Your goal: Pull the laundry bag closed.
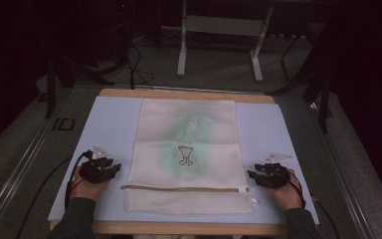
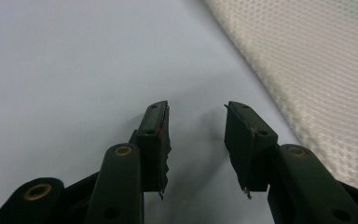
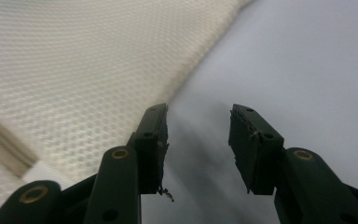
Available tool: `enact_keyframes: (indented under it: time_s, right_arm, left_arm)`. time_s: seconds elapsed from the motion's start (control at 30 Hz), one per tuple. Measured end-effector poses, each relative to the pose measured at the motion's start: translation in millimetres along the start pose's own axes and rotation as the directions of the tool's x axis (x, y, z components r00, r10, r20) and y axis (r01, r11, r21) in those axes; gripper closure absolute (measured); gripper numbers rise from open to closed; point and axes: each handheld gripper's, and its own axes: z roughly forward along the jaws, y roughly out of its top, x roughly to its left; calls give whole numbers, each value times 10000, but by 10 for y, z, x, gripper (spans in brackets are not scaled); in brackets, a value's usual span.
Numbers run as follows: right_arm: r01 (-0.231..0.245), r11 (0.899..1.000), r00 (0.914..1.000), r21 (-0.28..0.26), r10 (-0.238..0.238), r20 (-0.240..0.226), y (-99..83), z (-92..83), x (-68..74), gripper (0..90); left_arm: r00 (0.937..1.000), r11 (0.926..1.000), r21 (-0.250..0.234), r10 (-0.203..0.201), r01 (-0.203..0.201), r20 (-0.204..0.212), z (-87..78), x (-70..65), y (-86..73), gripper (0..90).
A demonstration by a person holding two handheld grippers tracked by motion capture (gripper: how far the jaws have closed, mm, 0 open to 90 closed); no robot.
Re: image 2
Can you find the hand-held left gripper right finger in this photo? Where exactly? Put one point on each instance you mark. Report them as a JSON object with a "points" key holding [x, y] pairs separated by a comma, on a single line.
{"points": [[245, 146]]}

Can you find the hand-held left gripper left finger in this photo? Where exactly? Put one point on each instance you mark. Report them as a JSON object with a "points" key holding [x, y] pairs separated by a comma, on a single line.
{"points": [[152, 146]]}

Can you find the white mesh cloth green print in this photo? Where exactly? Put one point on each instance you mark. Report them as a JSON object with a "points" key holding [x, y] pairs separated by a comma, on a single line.
{"points": [[310, 77]]}

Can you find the pale blue table mat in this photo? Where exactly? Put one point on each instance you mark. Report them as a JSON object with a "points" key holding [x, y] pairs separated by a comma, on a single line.
{"points": [[74, 62]]}

